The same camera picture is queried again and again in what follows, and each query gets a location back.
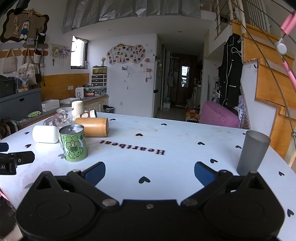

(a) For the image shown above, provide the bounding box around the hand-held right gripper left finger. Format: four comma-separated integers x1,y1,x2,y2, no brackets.
34,161,117,207

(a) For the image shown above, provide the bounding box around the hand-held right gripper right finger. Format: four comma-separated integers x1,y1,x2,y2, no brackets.
181,161,267,206

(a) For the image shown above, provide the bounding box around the wooden cup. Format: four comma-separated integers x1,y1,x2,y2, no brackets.
75,117,109,137

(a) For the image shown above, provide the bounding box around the clear glass cup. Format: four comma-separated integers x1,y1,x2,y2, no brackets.
43,113,64,128

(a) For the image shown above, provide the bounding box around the grey plastic cup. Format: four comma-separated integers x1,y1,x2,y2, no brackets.
236,130,272,176

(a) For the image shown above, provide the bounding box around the small brown white cup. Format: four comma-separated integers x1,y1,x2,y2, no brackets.
80,110,98,119

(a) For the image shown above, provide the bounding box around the cream paper cup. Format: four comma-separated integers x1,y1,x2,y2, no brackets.
71,100,84,119

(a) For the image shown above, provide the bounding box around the green printed tin can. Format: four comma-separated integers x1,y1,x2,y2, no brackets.
58,124,88,163

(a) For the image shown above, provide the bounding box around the grey storage box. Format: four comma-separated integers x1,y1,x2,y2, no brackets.
0,87,42,121

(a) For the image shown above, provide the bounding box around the clear wine glass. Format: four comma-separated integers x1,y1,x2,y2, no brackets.
56,107,75,131

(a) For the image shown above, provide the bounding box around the white cardboard box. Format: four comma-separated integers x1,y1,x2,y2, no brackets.
41,99,61,112

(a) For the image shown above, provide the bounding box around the red green carton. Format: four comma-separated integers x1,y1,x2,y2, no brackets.
185,108,201,122

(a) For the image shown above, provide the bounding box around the black box device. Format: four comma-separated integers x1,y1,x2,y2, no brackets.
0,75,17,98

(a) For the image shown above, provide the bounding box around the pink round armchair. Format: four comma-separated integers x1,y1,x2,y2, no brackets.
199,100,240,128

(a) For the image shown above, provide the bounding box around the printed canvas tote bag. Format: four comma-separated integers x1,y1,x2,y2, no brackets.
18,49,38,86

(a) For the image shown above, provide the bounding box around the cream knitted tote bag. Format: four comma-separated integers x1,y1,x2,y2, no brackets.
2,49,18,74

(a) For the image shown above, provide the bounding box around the dark entrance door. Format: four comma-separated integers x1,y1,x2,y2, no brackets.
176,54,197,107

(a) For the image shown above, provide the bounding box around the small drawer unit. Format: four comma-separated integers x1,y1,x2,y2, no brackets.
91,74,108,88

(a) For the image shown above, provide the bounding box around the small fish tank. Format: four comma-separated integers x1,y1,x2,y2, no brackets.
92,66,108,75

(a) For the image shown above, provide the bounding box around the black hanging jacket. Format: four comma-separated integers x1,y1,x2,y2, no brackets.
218,33,243,108

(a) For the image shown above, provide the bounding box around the wooden staircase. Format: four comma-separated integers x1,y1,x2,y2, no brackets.
231,19,296,164

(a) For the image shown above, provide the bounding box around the dark framed window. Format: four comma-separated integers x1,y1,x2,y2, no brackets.
70,35,89,69

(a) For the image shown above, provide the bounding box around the cloud shaped photo board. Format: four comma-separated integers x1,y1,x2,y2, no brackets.
106,43,146,67

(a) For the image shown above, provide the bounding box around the silver foil curtain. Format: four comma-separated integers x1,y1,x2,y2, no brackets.
62,0,201,34

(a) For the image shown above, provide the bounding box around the metal hoop with pink foam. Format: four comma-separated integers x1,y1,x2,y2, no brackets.
245,0,296,163

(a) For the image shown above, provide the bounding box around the brown wall board with dolls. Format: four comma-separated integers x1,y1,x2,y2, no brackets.
0,9,50,43

